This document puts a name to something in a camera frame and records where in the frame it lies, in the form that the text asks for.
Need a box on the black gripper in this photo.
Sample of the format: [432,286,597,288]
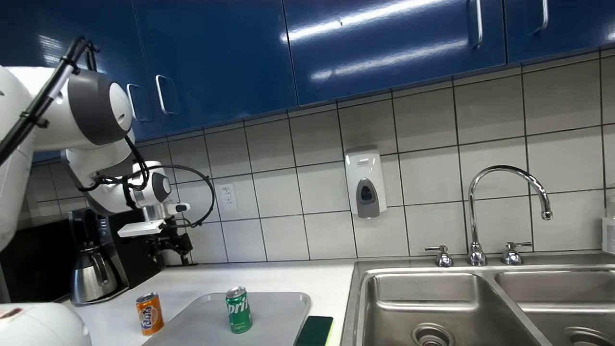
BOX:
[151,217,194,265]

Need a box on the orange soda can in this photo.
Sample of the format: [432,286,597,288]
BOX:
[134,292,165,338]

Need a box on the green soda can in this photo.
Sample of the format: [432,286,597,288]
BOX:
[222,284,253,336]

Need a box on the grey plastic tray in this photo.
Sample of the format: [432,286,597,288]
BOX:
[140,290,313,346]

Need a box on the black coffee maker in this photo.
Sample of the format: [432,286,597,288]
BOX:
[65,208,165,308]

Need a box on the black box appliance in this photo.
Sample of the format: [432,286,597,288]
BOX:
[0,219,74,304]

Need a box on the white rounded object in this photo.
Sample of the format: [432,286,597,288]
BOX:
[0,302,92,346]

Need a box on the green sponge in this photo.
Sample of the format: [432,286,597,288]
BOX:
[294,313,336,346]

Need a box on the blue cabinet door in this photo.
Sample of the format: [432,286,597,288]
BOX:
[130,0,294,131]
[280,0,511,108]
[501,0,615,67]
[0,0,149,146]

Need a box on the stainless steel double sink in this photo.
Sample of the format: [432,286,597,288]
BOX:
[338,250,615,346]

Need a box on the chrome gooseneck faucet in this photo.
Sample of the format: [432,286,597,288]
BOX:
[465,163,553,267]

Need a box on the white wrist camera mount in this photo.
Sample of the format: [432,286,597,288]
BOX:
[115,219,167,240]

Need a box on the silver cabinet handle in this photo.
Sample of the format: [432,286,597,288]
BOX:
[124,81,140,121]
[153,73,172,117]
[468,0,486,52]
[526,0,551,38]

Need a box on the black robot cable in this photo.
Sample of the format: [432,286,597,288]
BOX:
[0,35,217,227]

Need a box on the white wall soap dispenser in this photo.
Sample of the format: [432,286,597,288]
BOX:
[344,148,388,219]

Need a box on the chrome faucet handle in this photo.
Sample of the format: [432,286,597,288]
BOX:
[422,244,455,269]
[499,240,534,267]

